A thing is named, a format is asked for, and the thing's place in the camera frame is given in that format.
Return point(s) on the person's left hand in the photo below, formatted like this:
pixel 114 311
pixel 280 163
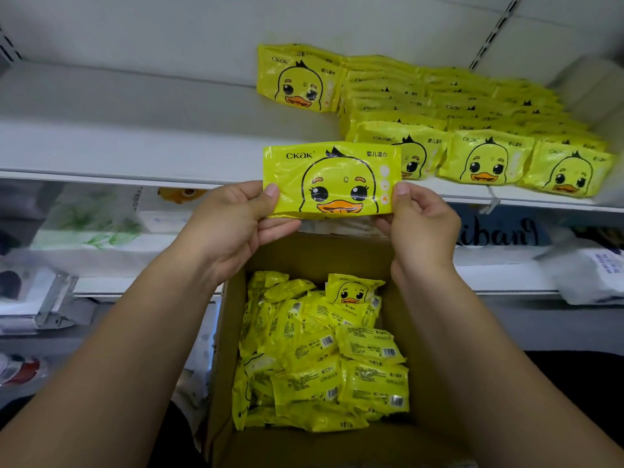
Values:
pixel 229 234

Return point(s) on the person's right hand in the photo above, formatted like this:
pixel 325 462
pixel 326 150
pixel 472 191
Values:
pixel 424 234

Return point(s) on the brown cardboard box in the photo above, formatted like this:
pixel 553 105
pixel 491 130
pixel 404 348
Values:
pixel 322 253

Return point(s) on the white metal shelf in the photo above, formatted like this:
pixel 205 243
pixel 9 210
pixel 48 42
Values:
pixel 117 122

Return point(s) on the person's left forearm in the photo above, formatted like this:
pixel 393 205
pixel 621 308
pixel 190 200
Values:
pixel 97 385

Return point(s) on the person's right forearm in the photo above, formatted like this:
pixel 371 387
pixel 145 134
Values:
pixel 507 385

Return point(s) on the white duck tissue pack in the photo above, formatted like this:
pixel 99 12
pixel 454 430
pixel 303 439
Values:
pixel 161 219

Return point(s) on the person's left cream clog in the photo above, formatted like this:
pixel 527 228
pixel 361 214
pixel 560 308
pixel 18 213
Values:
pixel 195 385

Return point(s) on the white pegboard shelf unit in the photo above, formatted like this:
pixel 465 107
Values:
pixel 49 297

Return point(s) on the person's black trousers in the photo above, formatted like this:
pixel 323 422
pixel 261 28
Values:
pixel 585 395

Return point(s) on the green white tissue pack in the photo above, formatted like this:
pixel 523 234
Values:
pixel 83 219

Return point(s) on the blue white roll pack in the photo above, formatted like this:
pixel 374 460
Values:
pixel 585 273

